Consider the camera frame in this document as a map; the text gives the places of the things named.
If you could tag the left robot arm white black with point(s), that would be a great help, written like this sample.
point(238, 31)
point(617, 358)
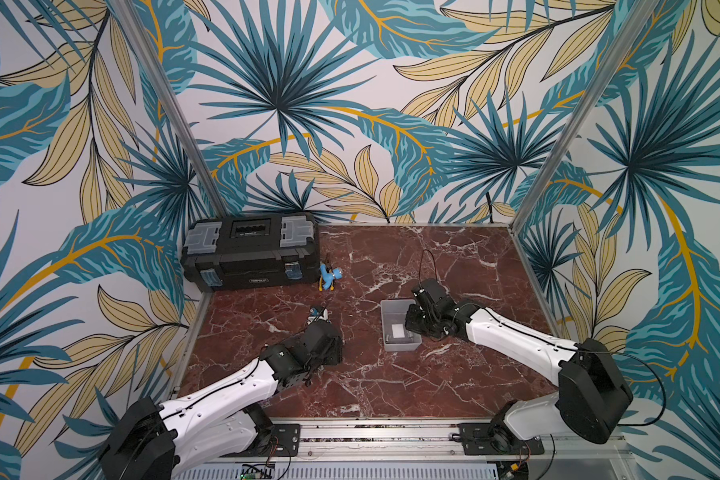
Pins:
point(163, 440)

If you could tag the translucent plastic storage box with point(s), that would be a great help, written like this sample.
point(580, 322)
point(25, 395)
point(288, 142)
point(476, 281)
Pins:
point(396, 337)

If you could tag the black plastic toolbox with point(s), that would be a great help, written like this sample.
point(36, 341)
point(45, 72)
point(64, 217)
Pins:
point(236, 253)

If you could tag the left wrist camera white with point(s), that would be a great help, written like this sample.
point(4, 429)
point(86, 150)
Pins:
point(318, 313)

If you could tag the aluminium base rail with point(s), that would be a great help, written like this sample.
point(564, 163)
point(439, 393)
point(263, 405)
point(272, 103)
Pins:
point(418, 448)

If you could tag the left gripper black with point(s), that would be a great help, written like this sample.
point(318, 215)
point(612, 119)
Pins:
point(335, 352)

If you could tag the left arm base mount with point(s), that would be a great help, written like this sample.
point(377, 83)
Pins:
point(275, 439)

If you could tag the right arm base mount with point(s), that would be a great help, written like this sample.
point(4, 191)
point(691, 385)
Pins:
point(495, 438)

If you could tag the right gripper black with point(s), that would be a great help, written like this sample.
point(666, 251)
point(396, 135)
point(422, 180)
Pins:
point(417, 315)

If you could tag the blue toy figure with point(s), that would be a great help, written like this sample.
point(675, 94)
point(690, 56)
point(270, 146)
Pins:
point(328, 277)

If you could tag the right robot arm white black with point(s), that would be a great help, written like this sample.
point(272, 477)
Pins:
point(592, 394)

